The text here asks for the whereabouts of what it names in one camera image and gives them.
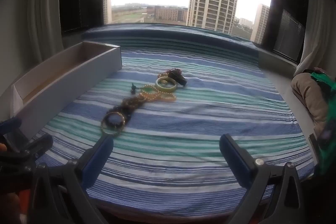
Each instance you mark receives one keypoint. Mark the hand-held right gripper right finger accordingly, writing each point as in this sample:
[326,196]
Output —
[236,161]

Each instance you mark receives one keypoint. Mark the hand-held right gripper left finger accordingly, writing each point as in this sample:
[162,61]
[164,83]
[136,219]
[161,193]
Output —
[97,158]

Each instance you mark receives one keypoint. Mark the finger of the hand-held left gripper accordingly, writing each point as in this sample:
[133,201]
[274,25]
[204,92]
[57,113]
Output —
[10,124]
[39,144]

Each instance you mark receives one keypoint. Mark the long grey cardboard box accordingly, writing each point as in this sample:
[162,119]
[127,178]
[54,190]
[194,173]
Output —
[60,82]

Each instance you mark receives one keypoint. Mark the pale green jade bangle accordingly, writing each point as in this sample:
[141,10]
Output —
[170,87]

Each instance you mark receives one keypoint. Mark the thin gold bangle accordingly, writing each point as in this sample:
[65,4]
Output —
[121,117]

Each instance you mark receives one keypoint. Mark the striped blue green bed sheet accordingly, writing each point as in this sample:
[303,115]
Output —
[199,113]

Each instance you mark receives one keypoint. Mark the dark green pendant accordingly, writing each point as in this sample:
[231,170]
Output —
[134,87]

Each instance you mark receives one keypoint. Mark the beige cushion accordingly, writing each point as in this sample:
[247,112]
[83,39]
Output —
[307,98]

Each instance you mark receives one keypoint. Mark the black tassel ornament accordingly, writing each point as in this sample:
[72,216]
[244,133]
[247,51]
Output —
[181,80]

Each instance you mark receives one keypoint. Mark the green cloth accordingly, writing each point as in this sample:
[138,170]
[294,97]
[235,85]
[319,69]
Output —
[328,113]

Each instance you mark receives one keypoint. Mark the white curtain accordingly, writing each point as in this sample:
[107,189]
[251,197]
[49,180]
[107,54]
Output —
[43,8]
[315,29]

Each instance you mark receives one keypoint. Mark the distant apartment building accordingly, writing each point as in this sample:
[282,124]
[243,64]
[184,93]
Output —
[107,3]
[260,23]

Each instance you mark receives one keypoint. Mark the low brown building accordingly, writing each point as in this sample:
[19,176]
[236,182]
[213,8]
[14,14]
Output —
[170,13]

